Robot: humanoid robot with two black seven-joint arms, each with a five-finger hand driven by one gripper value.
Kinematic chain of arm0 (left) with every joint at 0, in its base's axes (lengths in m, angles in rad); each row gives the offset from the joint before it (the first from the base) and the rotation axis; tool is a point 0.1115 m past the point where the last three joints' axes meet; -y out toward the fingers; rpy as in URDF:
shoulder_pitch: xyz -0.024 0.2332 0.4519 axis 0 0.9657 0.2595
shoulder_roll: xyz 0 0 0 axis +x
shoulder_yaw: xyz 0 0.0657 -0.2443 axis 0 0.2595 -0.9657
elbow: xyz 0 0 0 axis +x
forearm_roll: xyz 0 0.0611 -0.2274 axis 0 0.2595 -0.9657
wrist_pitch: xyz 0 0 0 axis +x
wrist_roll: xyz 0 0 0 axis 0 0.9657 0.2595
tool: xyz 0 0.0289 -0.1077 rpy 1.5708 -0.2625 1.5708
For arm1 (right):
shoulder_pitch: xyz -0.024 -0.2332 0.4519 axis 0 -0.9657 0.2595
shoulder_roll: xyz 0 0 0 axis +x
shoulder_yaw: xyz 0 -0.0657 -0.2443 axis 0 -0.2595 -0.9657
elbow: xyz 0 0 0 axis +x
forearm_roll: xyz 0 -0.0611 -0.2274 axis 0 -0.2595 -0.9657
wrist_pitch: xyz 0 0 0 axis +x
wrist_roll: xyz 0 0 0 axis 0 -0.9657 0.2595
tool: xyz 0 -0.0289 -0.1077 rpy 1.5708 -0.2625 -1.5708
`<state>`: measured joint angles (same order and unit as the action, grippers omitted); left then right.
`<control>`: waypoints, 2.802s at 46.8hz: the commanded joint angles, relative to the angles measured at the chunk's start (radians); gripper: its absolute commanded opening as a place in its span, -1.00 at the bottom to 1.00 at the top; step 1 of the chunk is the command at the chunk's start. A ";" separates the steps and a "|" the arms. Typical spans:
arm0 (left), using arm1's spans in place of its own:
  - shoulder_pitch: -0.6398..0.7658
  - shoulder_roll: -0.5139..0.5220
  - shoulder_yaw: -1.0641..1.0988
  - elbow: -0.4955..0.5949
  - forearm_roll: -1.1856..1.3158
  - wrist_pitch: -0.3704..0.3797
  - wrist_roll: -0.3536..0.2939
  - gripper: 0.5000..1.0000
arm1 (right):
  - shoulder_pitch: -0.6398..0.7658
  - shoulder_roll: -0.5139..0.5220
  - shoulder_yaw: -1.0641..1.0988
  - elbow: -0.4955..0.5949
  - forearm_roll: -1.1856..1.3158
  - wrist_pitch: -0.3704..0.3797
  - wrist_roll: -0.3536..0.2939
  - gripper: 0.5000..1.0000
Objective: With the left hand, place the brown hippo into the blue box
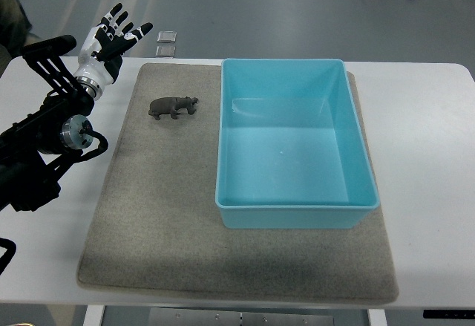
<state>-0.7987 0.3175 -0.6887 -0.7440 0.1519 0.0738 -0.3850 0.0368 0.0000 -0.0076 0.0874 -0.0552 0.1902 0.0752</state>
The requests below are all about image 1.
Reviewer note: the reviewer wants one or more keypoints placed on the grey felt mat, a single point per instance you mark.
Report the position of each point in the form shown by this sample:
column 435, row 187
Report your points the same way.
column 156, row 229

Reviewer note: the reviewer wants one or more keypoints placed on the brown hippo figurine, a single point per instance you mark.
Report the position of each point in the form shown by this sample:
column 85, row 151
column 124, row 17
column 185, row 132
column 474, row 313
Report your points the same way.
column 172, row 106

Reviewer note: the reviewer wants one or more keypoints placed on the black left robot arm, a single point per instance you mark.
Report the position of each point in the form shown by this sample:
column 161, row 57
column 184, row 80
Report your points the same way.
column 37, row 151

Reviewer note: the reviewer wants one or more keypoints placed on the black object at left edge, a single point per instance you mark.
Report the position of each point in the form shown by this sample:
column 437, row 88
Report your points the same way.
column 8, row 250

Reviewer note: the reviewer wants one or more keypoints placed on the lower floor socket plate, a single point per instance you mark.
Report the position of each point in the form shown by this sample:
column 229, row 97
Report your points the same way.
column 165, row 51

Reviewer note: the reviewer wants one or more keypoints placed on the black table control panel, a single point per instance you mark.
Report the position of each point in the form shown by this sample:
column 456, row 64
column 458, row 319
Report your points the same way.
column 449, row 314

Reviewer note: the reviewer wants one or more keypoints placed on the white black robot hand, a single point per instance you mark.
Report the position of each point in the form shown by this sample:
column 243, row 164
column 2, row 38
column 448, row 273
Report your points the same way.
column 100, row 57

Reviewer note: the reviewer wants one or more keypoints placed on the upper floor socket plate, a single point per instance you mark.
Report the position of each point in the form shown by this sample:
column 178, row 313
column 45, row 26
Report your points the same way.
column 166, row 36

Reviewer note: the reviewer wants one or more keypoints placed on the blue plastic box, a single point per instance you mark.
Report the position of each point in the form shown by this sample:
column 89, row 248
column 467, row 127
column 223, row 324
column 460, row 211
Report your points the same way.
column 291, row 149

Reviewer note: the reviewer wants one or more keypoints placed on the metal table base plate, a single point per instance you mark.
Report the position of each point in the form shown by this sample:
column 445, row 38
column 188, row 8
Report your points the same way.
column 171, row 316

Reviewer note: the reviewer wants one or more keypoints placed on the floor socket plate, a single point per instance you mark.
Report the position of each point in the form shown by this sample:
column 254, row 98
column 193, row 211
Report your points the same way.
column 165, row 51
column 166, row 36

